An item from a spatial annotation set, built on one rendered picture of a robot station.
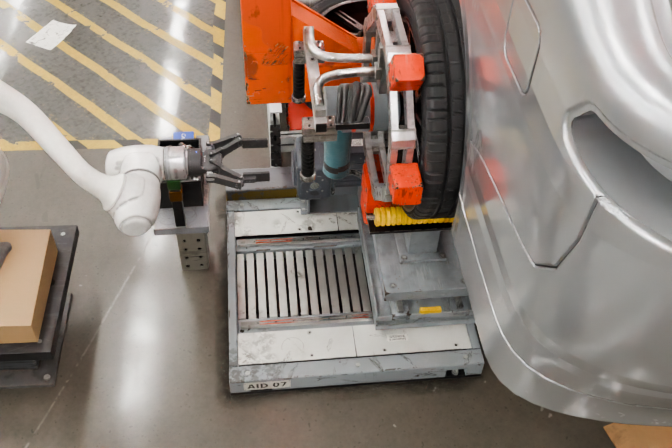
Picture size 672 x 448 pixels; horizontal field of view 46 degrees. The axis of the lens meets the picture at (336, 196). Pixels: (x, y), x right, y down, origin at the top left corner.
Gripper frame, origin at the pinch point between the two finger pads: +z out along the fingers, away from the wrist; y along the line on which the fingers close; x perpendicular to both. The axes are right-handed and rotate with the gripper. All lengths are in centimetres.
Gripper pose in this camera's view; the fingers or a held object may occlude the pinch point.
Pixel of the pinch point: (263, 159)
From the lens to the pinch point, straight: 216.6
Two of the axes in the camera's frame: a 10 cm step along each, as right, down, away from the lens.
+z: 9.9, -0.5, 1.0
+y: 1.0, 7.2, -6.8
